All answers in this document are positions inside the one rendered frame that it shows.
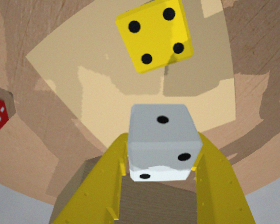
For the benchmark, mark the white die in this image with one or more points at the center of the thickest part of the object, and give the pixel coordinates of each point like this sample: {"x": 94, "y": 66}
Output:
{"x": 163, "y": 142}

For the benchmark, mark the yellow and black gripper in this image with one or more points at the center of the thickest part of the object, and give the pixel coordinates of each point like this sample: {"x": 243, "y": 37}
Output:
{"x": 220, "y": 199}

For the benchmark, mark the yellow die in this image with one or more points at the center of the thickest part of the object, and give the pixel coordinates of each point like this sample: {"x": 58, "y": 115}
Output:
{"x": 156, "y": 34}

